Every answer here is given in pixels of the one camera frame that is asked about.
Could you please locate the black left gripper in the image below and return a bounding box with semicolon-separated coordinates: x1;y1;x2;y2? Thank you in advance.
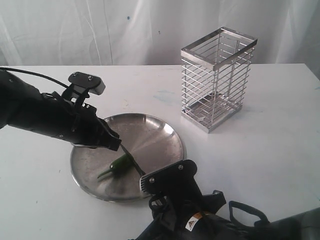
41;91;122;151

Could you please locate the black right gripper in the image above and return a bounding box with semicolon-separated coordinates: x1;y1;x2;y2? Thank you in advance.
148;190;226;240

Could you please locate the black handled knife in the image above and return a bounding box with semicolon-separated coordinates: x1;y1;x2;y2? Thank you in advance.
120;143;146;176

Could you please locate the green chili pepper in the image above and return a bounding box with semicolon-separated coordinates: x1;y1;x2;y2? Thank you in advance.
97;154;133;179

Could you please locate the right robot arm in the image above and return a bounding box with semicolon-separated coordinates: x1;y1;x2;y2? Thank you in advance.
137;190;320;240

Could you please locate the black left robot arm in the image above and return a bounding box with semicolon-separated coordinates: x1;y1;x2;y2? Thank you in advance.
0;67;122;151

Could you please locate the round stainless steel plate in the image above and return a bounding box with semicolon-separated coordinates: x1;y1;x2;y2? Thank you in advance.
70;113;185;202

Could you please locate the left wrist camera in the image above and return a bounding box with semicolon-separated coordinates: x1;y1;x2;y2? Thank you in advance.
68;71;106;96

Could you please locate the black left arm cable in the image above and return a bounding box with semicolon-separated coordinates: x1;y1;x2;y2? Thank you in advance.
0;66;72;89

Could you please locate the wire metal utensil holder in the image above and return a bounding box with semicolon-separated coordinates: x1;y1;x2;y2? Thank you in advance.
180;27;258;133

